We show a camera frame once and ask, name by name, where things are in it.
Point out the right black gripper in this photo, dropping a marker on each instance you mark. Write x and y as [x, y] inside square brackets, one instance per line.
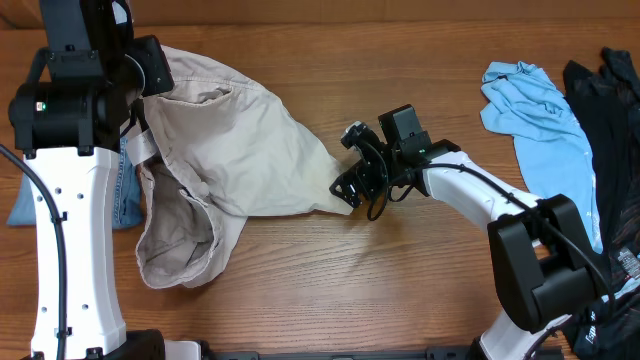
[359, 176]

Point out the beige cotton shorts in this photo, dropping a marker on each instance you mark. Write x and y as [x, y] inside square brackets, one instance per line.
[219, 149]

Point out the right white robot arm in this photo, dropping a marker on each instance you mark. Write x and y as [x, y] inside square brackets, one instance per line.
[544, 267]

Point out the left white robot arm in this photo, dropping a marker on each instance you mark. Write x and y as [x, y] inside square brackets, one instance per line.
[83, 92]

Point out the folded light blue jeans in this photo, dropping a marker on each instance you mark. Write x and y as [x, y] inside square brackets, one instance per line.
[127, 195]

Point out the light blue shirt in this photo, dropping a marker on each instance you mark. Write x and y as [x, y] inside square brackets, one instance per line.
[552, 150]

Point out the dark navy garment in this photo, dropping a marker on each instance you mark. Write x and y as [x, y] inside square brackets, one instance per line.
[606, 104]

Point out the black aluminium frame rail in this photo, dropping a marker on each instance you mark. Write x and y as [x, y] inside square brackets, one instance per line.
[183, 350]

